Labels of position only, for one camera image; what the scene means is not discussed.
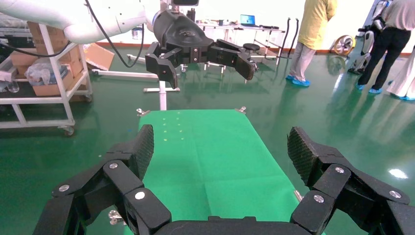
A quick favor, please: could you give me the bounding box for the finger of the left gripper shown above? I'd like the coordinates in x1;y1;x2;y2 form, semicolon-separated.
145;42;182;90
207;39;257;81

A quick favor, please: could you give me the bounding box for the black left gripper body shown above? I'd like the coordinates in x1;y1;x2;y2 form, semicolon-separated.
152;9;215;65

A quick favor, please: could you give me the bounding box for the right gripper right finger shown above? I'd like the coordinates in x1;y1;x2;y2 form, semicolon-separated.
287;126;415;235

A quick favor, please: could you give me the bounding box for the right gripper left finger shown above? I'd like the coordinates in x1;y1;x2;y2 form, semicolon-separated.
32;124;172;235

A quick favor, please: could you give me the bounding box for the flat brown cardboard sheet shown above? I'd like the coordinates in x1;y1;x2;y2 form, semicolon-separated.
83;43;115;71

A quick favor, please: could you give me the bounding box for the brown cardboard storage box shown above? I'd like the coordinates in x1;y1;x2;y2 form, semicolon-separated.
27;21;70;54
32;70;86;97
9;45;84;77

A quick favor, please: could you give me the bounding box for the black round stool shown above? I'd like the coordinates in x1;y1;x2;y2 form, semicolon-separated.
242;43;261;66

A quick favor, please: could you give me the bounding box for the white metal floor stand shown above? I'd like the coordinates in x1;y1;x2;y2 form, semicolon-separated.
91;53;182;112

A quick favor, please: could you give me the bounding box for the open laptop computer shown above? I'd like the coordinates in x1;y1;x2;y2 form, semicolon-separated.
240;14;257;27

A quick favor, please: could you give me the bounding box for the white work table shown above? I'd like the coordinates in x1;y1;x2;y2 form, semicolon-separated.
196;20;287;71

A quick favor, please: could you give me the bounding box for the green table cloth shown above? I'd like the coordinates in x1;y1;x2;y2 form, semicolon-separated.
122;109;326;235

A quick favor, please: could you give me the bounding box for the person in yellow shirt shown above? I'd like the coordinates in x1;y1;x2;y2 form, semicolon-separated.
286;0;338;87

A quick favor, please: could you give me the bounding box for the yellow round reel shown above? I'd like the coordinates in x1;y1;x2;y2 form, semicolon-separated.
333;34;356;56

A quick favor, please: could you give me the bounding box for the white metal shelf cart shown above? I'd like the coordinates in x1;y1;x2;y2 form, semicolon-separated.
0;23;93;136

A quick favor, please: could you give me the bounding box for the clear plastic bag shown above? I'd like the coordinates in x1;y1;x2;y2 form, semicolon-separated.
24;61;69;87

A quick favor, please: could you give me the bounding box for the person in white clothes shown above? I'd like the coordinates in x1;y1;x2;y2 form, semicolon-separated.
387;45;415;101

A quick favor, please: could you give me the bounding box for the white and black machine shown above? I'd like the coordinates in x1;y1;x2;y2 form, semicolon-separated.
347;0;387;75

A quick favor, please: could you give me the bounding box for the person in black trousers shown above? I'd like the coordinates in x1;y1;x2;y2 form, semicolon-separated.
355;0;413;94

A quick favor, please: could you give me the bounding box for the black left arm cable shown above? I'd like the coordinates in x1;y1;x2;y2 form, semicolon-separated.
0;0;145;69

